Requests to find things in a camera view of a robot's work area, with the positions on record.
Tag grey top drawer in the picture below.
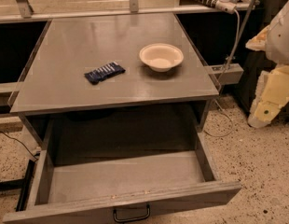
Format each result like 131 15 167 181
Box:
4 120 241 224

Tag dark grey side cabinet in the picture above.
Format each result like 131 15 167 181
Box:
234 0 289 128

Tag white power strip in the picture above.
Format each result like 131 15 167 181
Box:
186 0 238 15

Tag grey cabinet desk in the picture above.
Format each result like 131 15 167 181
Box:
10 13 218 150

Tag dark blue snack packet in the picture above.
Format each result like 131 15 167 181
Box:
84 62 126 85

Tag grey metal bracket box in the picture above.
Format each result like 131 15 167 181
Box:
205 63 243 85

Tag white power cable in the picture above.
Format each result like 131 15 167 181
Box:
202 9 241 139

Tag black drawer handle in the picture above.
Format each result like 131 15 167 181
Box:
113 204 151 224

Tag black floor cable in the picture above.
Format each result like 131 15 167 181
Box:
0 128 40 161

